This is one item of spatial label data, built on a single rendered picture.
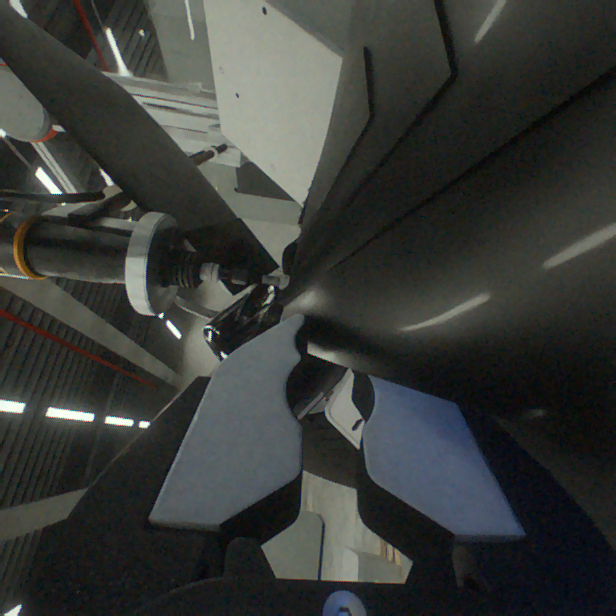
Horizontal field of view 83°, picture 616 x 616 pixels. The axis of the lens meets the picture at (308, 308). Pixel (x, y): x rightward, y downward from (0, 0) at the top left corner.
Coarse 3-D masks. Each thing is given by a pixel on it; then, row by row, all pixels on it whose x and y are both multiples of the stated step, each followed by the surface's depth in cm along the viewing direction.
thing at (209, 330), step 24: (288, 264) 36; (264, 288) 30; (240, 312) 28; (264, 312) 28; (216, 336) 27; (240, 336) 27; (312, 360) 27; (312, 384) 28; (336, 384) 31; (312, 408) 30
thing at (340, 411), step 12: (348, 372) 30; (348, 384) 30; (336, 396) 30; (348, 396) 30; (336, 408) 30; (348, 408) 30; (336, 420) 30; (348, 420) 30; (348, 432) 30; (360, 432) 29
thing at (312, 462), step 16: (320, 416) 41; (304, 432) 44; (320, 432) 43; (336, 432) 43; (304, 448) 48; (320, 448) 46; (336, 448) 45; (352, 448) 45; (304, 464) 54; (320, 464) 51; (336, 464) 49; (352, 464) 48; (336, 480) 55; (352, 480) 52
